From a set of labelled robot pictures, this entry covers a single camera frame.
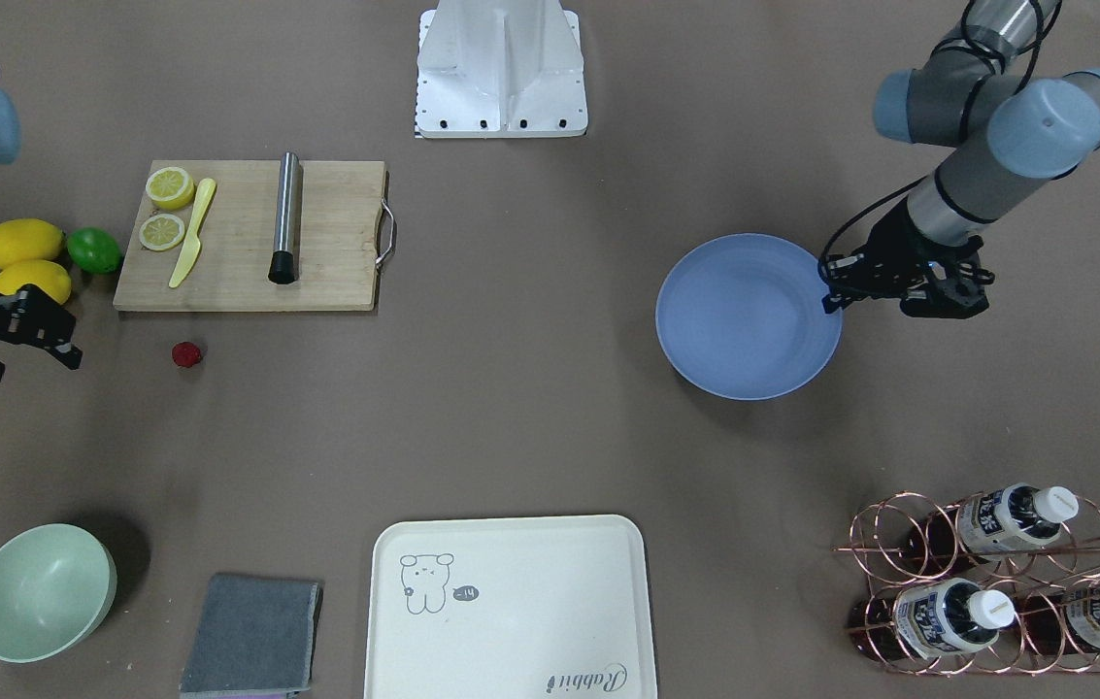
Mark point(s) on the red strawberry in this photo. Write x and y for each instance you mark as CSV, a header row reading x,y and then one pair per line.
x,y
186,354

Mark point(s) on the green lime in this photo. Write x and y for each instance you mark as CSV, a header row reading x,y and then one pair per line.
x,y
94,250

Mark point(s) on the tea bottle front middle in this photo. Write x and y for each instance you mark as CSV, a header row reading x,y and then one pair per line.
x,y
929,621

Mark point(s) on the mint green bowl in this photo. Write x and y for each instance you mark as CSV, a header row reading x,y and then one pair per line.
x,y
57,584

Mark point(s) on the grey folded cloth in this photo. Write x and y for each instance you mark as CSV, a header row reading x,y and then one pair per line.
x,y
255,639

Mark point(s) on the wooden cutting board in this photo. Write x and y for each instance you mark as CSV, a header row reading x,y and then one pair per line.
x,y
340,248

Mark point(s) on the yellow lemon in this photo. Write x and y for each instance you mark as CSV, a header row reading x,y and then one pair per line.
x,y
50,277
28,239

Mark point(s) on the lemon half slice lower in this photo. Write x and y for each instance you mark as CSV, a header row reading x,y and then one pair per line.
x,y
161,232

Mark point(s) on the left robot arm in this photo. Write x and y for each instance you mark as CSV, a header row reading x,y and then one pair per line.
x,y
1008,135

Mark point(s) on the blue round plate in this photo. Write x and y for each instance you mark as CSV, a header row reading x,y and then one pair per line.
x,y
741,318

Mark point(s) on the steel muddler black tip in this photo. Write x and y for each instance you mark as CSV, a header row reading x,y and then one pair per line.
x,y
285,262

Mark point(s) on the lemon half slice upper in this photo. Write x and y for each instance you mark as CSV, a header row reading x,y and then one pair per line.
x,y
170,189

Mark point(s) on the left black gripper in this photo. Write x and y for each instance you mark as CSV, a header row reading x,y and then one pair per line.
x,y
890,249

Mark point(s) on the cream rabbit tray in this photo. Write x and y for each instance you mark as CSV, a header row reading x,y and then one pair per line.
x,y
513,607

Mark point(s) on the yellow lemon near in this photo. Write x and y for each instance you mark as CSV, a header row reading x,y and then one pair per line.
x,y
50,277

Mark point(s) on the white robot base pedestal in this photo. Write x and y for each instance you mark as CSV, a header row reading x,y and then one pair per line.
x,y
500,70

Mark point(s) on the copper wire bottle rack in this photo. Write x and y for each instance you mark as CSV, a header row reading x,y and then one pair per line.
x,y
889,541

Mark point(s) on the yellow plastic knife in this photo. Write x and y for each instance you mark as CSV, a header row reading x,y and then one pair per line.
x,y
191,245

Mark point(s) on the lemon half slice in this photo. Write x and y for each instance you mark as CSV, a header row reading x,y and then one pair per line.
x,y
161,232
170,189

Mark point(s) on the yellow lemon far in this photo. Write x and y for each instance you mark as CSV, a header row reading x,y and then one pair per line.
x,y
28,239

